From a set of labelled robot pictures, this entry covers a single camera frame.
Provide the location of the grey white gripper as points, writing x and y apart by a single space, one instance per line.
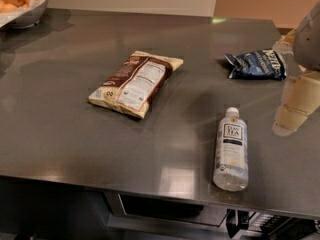
308 44

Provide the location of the white paper bowl liner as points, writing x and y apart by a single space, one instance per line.
13 15

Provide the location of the brown chip bag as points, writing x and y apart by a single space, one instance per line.
133 87

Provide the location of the blue chip bag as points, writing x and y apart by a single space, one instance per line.
258 65

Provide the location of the clear tea bottle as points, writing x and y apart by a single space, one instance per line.
231 153

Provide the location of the silver fruit bowl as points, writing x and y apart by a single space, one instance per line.
28 14

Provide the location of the orange fruit lower left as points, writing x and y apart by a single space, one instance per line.
7 8

